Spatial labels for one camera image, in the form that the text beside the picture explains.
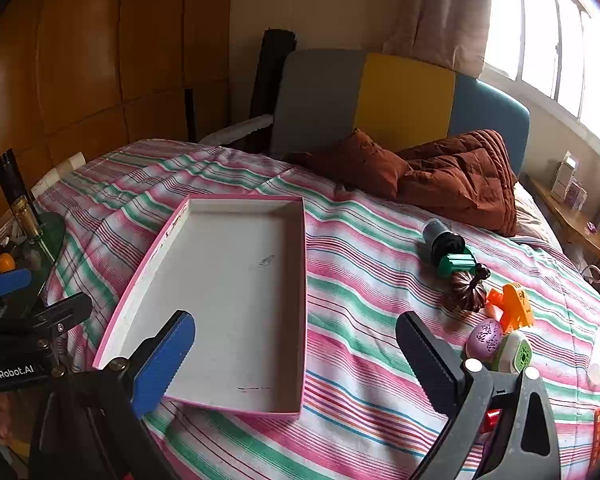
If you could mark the grey yellow blue headboard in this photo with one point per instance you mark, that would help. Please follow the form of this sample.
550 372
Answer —
405 95

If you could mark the brown quilt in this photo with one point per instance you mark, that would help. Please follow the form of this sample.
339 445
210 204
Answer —
460 175

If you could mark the beige pillow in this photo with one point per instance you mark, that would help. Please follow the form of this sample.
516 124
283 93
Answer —
532 220

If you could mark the person's left hand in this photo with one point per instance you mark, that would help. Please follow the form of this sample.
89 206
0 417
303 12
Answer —
11 422

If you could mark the wooden nightstand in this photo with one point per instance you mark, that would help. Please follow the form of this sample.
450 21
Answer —
575 230

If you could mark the purple patterned egg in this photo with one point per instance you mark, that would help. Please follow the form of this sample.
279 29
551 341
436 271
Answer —
484 340

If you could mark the red metal tube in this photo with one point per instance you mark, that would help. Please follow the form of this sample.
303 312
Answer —
490 420

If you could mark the window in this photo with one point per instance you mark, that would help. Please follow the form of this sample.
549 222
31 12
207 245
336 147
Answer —
545 35

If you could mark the orange-yellow plastic toy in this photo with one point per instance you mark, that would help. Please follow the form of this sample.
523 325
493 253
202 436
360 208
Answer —
515 307

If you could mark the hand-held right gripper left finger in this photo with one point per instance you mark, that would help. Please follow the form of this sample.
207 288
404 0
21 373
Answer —
162 360

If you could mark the pink cardboard tray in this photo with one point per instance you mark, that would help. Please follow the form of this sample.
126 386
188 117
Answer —
230 285

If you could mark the striped bed sheet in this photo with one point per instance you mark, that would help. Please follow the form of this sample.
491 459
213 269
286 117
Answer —
370 300

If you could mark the white bed rail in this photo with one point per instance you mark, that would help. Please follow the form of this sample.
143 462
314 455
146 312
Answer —
240 130

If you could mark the white and green plug-in device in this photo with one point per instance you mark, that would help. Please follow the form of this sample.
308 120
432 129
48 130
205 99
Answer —
512 352

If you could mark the beige curtain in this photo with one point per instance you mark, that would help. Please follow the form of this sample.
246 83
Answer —
440 10

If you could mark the white plastic bottle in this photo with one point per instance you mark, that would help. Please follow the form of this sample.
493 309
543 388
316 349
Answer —
597 355

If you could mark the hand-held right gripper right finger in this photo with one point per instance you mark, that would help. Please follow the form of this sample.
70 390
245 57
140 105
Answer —
430 365

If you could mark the orange ball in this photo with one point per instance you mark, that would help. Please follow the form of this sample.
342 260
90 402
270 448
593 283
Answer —
6 263

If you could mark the wooden wardrobe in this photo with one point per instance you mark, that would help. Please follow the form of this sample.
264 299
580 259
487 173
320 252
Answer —
90 60

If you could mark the pink box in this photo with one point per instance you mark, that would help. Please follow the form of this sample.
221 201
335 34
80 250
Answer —
576 196

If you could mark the dark bottle with gold band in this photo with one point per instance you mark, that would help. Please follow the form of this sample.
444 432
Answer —
17 190

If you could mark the brown pumpkin-shaped lid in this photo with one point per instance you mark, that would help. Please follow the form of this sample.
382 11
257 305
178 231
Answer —
462 292

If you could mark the white box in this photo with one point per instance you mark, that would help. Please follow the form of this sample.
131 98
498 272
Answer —
562 177

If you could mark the white bed frame posts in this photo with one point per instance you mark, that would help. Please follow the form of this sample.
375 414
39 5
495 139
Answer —
60 172

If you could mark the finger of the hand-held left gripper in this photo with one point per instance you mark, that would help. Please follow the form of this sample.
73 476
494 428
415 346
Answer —
7 283
65 310

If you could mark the green plastic spool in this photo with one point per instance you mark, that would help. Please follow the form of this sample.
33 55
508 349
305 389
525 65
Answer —
457 265

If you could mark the small purple item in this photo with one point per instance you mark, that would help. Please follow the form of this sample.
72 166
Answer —
590 228

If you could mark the glass side table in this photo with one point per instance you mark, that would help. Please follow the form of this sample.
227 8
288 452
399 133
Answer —
47 240

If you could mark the grey jar with dark contents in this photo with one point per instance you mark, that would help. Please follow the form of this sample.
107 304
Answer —
442 240

